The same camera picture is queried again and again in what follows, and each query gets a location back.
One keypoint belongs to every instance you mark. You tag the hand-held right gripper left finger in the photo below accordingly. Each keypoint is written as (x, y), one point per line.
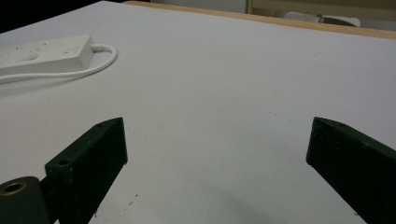
(93, 158)

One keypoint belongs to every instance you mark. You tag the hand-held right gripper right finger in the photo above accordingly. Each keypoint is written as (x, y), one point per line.
(355, 165)

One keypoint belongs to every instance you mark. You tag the white power strip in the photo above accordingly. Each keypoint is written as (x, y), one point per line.
(46, 54)

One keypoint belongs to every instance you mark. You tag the white shoe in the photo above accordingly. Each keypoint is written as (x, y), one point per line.
(323, 17)

